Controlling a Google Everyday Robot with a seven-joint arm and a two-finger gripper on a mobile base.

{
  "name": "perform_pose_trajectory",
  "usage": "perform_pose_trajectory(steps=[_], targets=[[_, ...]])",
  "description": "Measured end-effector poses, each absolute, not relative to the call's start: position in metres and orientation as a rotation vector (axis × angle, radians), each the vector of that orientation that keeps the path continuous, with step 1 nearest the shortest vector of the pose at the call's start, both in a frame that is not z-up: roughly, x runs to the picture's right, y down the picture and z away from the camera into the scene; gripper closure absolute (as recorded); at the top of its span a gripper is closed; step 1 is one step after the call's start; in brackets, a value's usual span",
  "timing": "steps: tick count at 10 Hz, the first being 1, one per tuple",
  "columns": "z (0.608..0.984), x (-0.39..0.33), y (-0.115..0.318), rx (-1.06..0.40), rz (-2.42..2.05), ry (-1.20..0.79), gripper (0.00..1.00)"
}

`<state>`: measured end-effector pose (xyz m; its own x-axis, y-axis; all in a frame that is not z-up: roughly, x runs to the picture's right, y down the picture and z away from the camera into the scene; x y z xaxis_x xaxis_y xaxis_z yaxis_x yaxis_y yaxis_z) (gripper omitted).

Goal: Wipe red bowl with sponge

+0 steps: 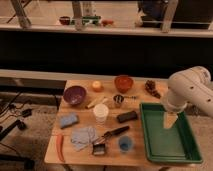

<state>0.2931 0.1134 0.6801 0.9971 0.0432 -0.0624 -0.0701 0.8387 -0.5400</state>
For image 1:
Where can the wooden table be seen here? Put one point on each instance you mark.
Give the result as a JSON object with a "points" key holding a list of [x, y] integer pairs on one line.
{"points": [[135, 157]]}

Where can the black handled metal spatula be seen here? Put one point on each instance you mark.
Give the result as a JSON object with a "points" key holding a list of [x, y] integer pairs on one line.
{"points": [[99, 145]]}

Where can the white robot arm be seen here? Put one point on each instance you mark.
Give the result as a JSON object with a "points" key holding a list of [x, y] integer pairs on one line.
{"points": [[190, 85]]}

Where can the orange background object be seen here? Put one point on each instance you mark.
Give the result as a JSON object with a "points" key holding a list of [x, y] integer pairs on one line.
{"points": [[107, 23]]}

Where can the purple bowl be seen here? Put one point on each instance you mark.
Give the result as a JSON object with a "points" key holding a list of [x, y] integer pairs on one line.
{"points": [[74, 95]]}

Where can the black rectangular block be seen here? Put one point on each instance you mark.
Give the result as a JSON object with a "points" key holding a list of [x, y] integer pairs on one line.
{"points": [[124, 117]]}

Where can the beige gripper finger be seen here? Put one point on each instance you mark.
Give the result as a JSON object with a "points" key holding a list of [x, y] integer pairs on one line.
{"points": [[169, 119]]}

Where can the green plastic tray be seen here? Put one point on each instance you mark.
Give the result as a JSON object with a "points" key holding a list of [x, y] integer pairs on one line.
{"points": [[176, 145]]}

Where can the brown pine cone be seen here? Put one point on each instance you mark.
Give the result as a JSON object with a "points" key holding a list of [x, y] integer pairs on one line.
{"points": [[150, 87]]}

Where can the orange carrot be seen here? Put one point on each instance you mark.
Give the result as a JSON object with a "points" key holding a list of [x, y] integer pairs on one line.
{"points": [[59, 144]]}

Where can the dark red background bowl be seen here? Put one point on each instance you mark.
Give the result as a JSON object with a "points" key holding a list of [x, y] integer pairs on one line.
{"points": [[64, 20]]}

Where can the green background object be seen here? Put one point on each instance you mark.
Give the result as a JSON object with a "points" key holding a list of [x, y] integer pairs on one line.
{"points": [[91, 20]]}

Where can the beige wooden stick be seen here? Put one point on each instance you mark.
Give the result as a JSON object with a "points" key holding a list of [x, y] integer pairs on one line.
{"points": [[96, 101]]}

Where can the blue plastic cup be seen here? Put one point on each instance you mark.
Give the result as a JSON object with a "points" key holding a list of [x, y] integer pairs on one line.
{"points": [[125, 143]]}

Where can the blue sponge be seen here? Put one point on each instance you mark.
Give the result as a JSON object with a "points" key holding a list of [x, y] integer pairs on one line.
{"points": [[68, 120]]}

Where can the yellow round fruit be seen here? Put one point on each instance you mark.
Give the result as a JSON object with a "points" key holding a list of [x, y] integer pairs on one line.
{"points": [[97, 86]]}

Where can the white plastic cup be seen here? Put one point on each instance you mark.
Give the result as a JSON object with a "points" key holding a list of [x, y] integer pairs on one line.
{"points": [[100, 112]]}

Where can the blue cloth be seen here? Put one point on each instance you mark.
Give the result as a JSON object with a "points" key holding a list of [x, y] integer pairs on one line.
{"points": [[82, 137]]}

